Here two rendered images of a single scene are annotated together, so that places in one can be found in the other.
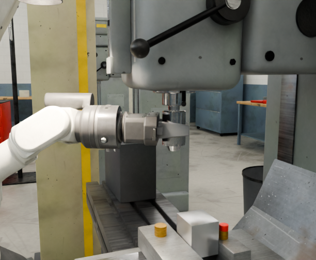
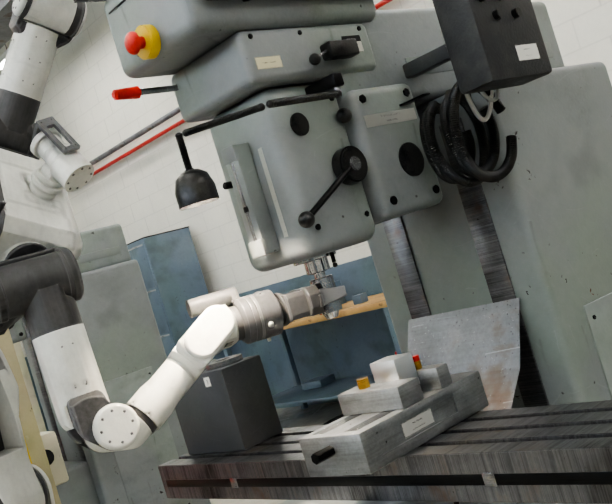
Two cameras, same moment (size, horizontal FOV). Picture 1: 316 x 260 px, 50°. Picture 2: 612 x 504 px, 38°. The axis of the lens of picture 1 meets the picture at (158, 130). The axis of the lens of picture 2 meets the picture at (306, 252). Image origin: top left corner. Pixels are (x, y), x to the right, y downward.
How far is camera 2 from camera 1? 1.13 m
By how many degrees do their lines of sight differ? 25
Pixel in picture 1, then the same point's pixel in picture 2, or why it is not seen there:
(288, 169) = (429, 322)
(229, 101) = not seen: hidden behind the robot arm
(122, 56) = (269, 236)
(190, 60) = (336, 220)
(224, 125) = not seen: hidden behind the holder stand
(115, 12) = (253, 198)
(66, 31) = not seen: outside the picture
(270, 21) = (383, 171)
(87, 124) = (252, 313)
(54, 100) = (201, 304)
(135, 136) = (301, 310)
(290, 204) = (448, 353)
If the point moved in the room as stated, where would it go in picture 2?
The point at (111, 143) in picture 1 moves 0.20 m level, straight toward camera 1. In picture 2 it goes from (278, 325) to (334, 315)
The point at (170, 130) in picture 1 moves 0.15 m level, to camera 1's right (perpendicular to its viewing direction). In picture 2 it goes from (329, 294) to (395, 273)
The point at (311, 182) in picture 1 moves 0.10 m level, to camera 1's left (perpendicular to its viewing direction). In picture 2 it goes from (459, 321) to (421, 335)
